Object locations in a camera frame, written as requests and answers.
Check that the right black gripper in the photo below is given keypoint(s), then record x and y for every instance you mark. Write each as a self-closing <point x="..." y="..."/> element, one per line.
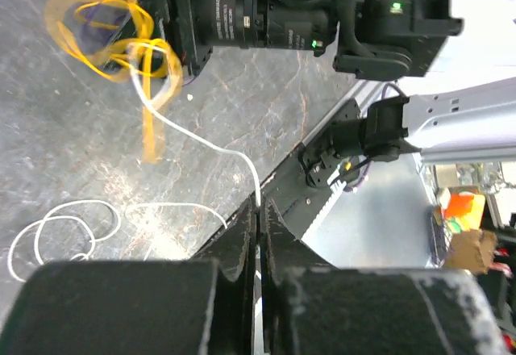
<point x="193" y="27"/>

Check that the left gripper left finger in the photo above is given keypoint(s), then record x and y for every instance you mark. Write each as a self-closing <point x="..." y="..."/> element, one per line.
<point x="204" y="305"/>

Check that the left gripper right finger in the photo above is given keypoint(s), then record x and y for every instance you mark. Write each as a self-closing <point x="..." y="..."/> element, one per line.
<point x="312" y="307"/>

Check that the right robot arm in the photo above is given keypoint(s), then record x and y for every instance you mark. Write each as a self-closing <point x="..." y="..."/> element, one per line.
<point x="376" y="40"/>

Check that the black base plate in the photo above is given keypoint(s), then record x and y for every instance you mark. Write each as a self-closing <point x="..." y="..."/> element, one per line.
<point x="300" y="184"/>

